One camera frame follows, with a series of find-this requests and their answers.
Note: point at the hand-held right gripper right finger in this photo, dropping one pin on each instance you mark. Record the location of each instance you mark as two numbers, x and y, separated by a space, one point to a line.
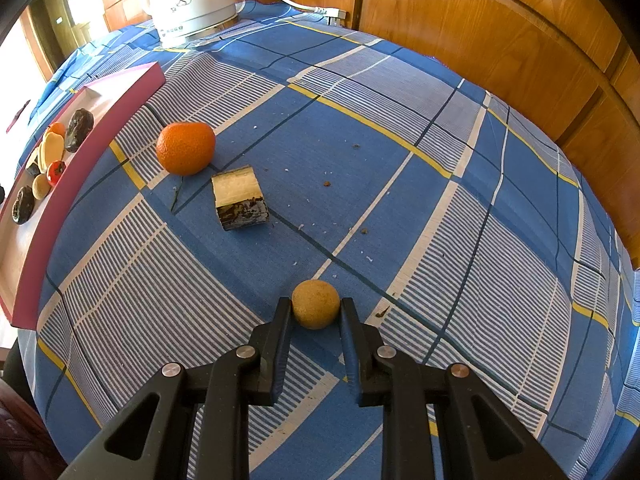
350 355

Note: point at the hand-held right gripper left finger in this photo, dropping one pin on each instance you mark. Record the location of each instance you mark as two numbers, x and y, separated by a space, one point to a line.
281 332

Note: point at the round yellow longan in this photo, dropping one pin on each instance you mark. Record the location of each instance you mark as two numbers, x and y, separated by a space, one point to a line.
316 305

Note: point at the pink-edged white cardboard box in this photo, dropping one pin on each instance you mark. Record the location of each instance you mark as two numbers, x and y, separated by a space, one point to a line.
90 160

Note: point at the wooden block with bark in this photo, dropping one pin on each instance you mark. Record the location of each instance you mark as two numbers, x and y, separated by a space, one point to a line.
240 200

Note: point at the blue plaid tablecloth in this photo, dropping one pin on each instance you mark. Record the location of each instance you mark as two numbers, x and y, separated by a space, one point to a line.
400 210

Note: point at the large orange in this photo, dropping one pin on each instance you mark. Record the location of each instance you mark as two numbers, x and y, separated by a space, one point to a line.
185 148

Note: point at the red cherry tomato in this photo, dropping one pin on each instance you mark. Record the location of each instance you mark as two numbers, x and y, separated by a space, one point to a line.
55 172

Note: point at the dark red cushion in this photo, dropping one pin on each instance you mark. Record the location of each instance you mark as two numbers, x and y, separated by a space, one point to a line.
20 435

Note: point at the small yellow longan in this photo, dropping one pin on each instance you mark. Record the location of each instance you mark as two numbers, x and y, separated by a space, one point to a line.
41 186

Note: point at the pale yellow fruit piece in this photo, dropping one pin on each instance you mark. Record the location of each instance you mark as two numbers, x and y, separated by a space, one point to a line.
51 152

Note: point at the small orange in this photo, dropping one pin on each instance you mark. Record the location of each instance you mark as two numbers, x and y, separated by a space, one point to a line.
57 128

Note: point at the metal kettle base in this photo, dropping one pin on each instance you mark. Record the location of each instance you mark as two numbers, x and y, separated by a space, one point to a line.
210 31

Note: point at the white ceramic electric kettle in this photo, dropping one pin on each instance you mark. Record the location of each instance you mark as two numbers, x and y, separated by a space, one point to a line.
190 0

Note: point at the glass window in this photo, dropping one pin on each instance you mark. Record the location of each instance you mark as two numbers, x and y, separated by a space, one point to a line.
12 60

